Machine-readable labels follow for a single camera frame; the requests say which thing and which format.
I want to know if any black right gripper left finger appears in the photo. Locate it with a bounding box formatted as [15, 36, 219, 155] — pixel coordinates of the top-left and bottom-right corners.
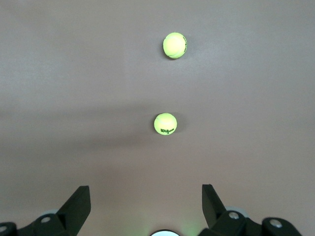
[0, 185, 91, 236]

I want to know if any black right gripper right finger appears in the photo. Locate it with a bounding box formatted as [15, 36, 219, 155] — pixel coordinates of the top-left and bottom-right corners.
[198, 183, 303, 236]

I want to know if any yellow Wilson tennis ball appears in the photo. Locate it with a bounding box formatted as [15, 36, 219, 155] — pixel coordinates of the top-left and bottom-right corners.
[162, 32, 187, 59]
[154, 112, 178, 136]

